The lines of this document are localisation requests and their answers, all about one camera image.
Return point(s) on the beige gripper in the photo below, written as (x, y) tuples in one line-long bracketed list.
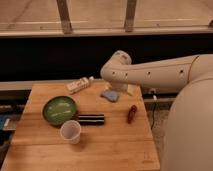
[(119, 87)]

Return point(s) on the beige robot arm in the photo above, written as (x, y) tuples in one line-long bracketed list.
[(188, 142)]

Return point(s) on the green ceramic bowl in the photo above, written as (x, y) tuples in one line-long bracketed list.
[(59, 110)]

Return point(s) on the blue cloth piece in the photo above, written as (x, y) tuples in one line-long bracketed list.
[(110, 95)]

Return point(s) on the dark red elongated object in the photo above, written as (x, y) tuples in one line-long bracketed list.
[(131, 113)]

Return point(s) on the black rectangular bar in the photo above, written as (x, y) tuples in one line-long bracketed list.
[(95, 119)]

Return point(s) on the translucent plastic cup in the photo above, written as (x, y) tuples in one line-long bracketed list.
[(71, 131)]

